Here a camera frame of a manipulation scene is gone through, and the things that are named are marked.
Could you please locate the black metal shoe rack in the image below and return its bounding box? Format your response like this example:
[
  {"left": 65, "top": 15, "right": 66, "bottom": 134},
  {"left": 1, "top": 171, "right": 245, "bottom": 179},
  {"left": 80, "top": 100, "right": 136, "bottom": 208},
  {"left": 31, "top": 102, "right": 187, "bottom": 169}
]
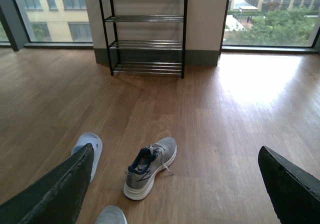
[{"left": 98, "top": 0, "right": 188, "bottom": 78}]

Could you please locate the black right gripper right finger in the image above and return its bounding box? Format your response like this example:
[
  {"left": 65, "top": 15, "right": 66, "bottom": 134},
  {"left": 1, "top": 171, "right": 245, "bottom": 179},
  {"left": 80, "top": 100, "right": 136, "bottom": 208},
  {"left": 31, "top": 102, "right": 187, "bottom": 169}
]
[{"left": 258, "top": 146, "right": 320, "bottom": 223}]

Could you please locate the grey sneaker white sole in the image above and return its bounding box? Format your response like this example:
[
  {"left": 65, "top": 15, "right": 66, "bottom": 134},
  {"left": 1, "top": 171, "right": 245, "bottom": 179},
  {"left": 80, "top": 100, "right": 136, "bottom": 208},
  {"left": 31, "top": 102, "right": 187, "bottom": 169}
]
[{"left": 123, "top": 137, "right": 177, "bottom": 200}]

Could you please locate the light blue rubber slipper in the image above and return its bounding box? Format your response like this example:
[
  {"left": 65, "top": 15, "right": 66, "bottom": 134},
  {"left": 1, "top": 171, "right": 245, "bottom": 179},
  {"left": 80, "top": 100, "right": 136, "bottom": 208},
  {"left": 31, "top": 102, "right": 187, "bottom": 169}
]
[{"left": 71, "top": 132, "right": 103, "bottom": 182}]

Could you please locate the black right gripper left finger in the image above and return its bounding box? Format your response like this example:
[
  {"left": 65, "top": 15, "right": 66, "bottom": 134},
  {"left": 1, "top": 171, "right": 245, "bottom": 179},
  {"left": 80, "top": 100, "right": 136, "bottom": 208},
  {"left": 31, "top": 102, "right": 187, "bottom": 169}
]
[{"left": 0, "top": 144, "right": 94, "bottom": 223}]

